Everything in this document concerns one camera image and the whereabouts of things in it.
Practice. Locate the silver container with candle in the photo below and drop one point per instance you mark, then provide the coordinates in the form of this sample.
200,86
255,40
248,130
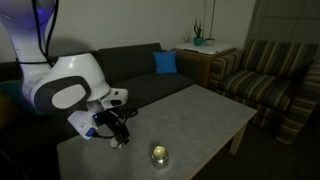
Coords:
160,156

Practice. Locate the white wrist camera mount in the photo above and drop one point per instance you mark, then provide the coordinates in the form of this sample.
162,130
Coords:
83,123

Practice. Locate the window blinds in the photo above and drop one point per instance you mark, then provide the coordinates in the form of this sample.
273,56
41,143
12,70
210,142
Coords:
286,20

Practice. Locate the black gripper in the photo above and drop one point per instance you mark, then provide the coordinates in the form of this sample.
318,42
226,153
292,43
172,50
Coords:
114,124

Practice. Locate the white pot with stems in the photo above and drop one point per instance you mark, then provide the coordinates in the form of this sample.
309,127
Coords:
209,15

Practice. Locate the grey top coffee table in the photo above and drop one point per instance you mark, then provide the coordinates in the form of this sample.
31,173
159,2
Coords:
193,124

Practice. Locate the dark grey sofa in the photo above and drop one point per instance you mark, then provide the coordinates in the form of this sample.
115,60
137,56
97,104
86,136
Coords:
28,142

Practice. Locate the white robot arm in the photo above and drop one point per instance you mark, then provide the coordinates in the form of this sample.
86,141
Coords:
74,85

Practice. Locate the teal pot with plant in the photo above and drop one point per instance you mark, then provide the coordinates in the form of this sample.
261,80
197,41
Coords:
198,40

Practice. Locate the blue cushion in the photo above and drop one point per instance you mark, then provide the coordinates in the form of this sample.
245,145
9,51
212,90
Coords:
165,62

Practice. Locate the teal cushion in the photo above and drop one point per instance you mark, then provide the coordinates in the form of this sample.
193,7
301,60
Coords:
13,89

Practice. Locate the wooden side table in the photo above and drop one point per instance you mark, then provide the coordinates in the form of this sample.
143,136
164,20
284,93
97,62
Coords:
195,61

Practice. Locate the striped armchair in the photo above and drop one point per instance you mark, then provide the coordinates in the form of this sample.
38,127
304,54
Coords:
278,79

